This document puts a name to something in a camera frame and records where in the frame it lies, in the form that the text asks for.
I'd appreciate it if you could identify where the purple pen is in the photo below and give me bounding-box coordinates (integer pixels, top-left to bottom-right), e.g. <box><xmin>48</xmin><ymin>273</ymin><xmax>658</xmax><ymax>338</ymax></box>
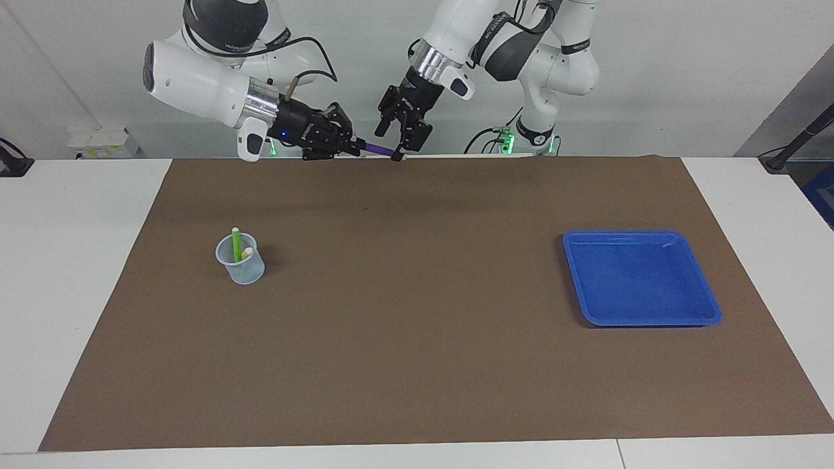
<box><xmin>355</xmin><ymin>141</ymin><xmax>407</xmax><ymax>163</ymax></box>

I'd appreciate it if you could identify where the blue plastic tray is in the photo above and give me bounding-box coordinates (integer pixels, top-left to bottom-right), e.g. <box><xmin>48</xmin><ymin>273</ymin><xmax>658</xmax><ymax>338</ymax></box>
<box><xmin>562</xmin><ymin>229</ymin><xmax>723</xmax><ymax>328</ymax></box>

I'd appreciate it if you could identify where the translucent plastic cup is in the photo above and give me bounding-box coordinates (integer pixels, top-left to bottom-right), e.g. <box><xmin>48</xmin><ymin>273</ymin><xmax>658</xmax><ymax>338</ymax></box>
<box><xmin>216</xmin><ymin>233</ymin><xmax>266</xmax><ymax>285</ymax></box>

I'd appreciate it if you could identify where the brown table mat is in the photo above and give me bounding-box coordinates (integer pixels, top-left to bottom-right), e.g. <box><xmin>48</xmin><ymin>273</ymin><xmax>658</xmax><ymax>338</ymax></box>
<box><xmin>38</xmin><ymin>155</ymin><xmax>834</xmax><ymax>452</ymax></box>

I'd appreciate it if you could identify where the white power strip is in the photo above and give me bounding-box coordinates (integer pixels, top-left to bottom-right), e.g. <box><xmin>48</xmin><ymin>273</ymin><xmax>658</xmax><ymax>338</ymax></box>
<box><xmin>68</xmin><ymin>127</ymin><xmax>141</xmax><ymax>160</ymax></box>

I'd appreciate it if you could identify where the black stand leg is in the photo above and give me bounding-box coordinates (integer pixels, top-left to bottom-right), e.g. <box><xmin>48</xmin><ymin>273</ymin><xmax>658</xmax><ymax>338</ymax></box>
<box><xmin>759</xmin><ymin>104</ymin><xmax>834</xmax><ymax>174</ymax></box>

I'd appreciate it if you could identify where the blue crate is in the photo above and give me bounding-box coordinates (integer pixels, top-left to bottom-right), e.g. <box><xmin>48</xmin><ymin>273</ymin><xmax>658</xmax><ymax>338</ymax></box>
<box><xmin>800</xmin><ymin>163</ymin><xmax>834</xmax><ymax>230</ymax></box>

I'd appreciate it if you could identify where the black base cable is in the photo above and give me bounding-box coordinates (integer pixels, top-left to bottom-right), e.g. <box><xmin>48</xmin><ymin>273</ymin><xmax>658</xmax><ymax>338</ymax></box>
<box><xmin>464</xmin><ymin>98</ymin><xmax>526</xmax><ymax>155</ymax></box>

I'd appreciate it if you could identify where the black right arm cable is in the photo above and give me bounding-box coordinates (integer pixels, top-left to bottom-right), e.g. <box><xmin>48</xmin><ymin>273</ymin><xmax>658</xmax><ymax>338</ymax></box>
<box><xmin>287</xmin><ymin>36</ymin><xmax>339</xmax><ymax>105</ymax></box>

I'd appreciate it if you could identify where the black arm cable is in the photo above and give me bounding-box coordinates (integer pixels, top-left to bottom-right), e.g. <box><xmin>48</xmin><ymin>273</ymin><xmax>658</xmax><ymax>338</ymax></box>
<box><xmin>287</xmin><ymin>36</ymin><xmax>339</xmax><ymax>105</ymax></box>
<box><xmin>515</xmin><ymin>0</ymin><xmax>562</xmax><ymax>35</ymax></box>

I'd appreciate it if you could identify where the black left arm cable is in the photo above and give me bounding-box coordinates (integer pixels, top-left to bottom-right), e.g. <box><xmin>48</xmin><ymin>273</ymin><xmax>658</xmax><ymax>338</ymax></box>
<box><xmin>515</xmin><ymin>0</ymin><xmax>562</xmax><ymax>35</ymax></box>

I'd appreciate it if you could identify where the black clamp mount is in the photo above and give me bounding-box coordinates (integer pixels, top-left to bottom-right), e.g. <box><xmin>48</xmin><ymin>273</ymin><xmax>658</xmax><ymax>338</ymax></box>
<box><xmin>0</xmin><ymin>138</ymin><xmax>35</xmax><ymax>178</ymax></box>

